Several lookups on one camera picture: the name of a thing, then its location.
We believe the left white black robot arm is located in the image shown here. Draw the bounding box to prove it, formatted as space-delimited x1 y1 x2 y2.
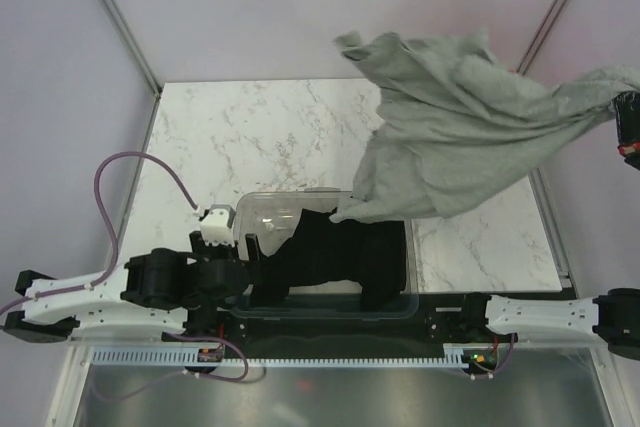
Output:
1 231 266 344

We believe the aluminium frame post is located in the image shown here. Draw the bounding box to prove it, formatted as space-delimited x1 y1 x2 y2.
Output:
516 0 570 75
98 0 162 100

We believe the left aluminium frame post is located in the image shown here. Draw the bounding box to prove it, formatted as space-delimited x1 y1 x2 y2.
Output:
98 0 162 100

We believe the right aluminium frame post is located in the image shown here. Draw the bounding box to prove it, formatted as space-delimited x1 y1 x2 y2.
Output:
516 0 570 75

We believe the clear plastic bin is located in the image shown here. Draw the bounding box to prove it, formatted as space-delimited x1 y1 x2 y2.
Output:
231 191 419 321

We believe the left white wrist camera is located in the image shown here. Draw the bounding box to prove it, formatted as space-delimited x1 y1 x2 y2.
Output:
199 204 236 247

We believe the black t shirt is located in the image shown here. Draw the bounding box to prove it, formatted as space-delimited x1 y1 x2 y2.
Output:
250 209 407 312

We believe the grey t shirt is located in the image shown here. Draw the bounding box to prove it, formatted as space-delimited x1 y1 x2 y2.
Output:
332 30 639 223

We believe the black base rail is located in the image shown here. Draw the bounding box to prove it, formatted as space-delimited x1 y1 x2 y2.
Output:
186 294 509 358

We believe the white slotted cable duct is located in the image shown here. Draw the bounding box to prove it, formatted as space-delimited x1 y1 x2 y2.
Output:
90 345 495 369

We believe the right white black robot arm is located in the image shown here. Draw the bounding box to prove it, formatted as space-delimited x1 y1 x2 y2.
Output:
425 288 639 360

